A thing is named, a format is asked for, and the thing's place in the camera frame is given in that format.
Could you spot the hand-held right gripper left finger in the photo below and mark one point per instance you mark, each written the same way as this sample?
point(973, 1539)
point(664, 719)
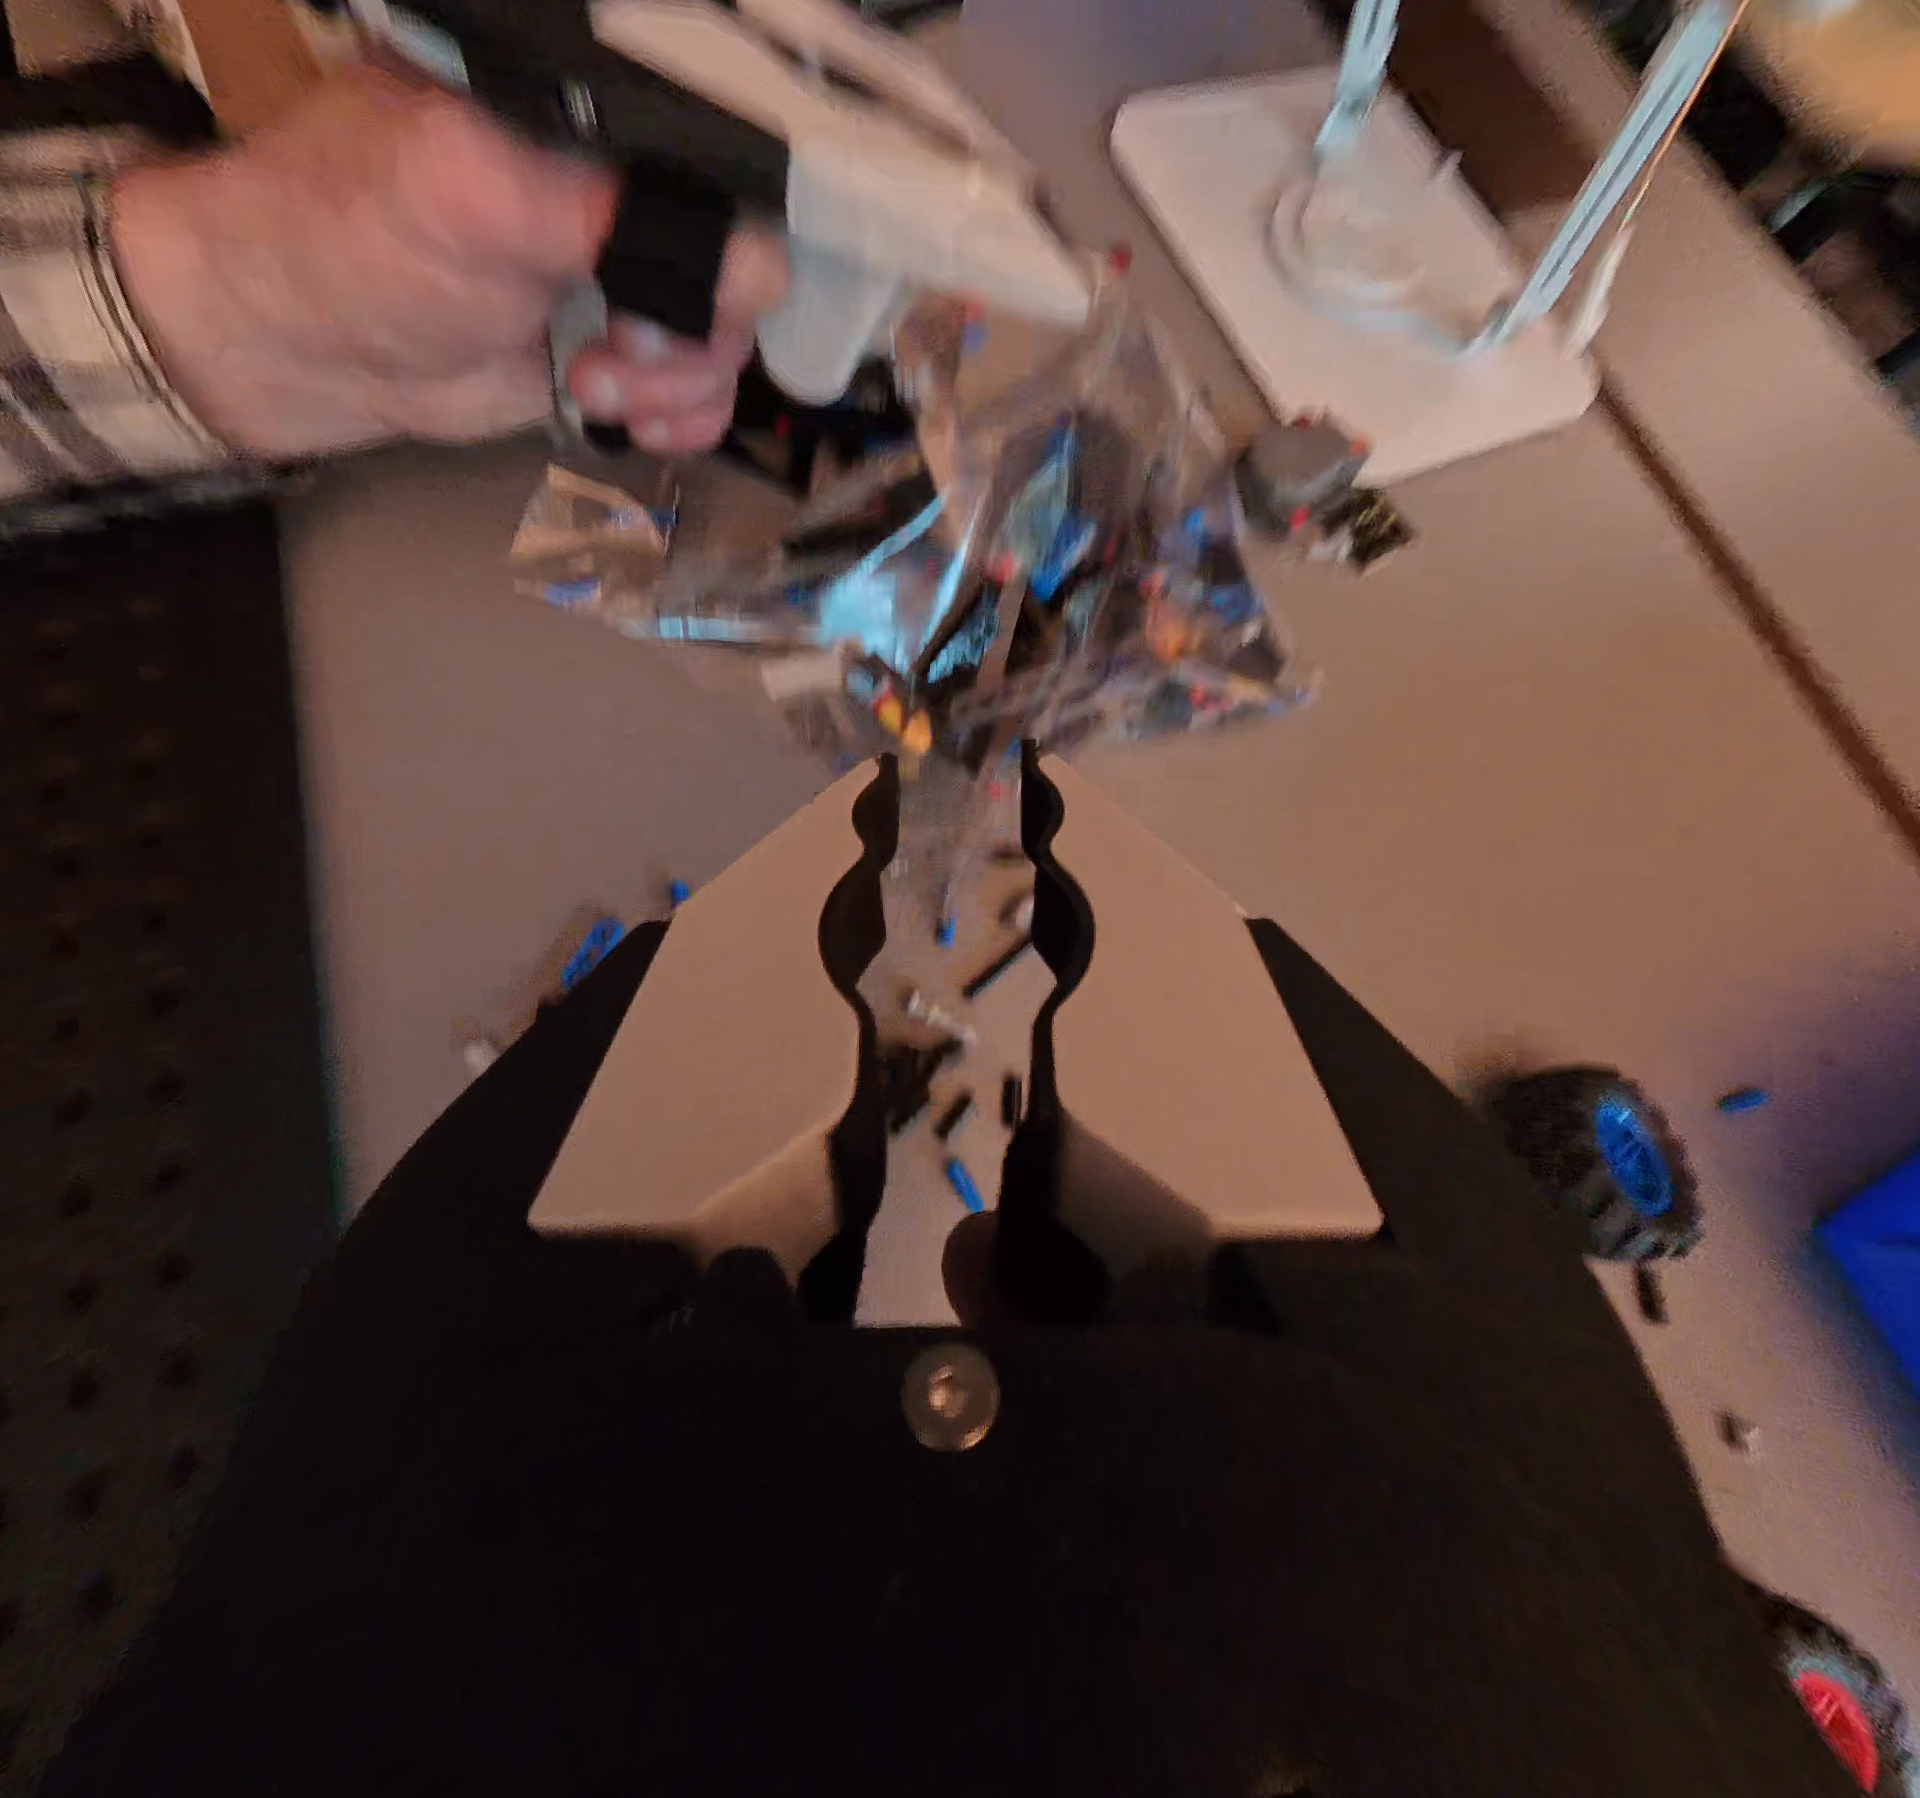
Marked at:
point(707, 1079)

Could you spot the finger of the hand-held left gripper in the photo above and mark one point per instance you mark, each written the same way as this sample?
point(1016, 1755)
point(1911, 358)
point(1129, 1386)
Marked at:
point(870, 209)
point(870, 74)

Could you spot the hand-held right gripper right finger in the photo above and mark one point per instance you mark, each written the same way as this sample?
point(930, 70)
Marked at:
point(1217, 1079)

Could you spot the clear plastic bag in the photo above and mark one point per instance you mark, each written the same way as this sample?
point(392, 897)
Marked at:
point(1050, 568)
point(617, 554)

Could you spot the person's left forearm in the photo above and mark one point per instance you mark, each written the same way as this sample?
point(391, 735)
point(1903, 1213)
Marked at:
point(61, 329)

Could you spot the grey desk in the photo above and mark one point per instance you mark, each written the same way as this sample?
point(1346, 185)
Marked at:
point(1500, 839)

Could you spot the person's left hand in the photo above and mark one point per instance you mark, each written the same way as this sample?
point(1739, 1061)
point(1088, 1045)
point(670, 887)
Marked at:
point(361, 269)

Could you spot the black toy wheel blue rim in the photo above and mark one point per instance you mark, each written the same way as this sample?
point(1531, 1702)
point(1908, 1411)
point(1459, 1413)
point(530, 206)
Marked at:
point(1590, 1161)

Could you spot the grey toy motor block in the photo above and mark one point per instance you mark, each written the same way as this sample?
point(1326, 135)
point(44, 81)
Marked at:
point(1296, 470)

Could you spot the black studded toy plate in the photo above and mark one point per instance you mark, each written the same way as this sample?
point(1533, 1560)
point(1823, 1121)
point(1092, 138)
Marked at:
point(1369, 530)

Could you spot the blue storage bin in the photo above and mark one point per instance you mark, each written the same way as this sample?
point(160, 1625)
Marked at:
point(1884, 1274)

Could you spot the black toy wheel red rim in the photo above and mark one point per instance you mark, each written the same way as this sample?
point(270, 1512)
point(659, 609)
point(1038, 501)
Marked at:
point(1837, 1702)

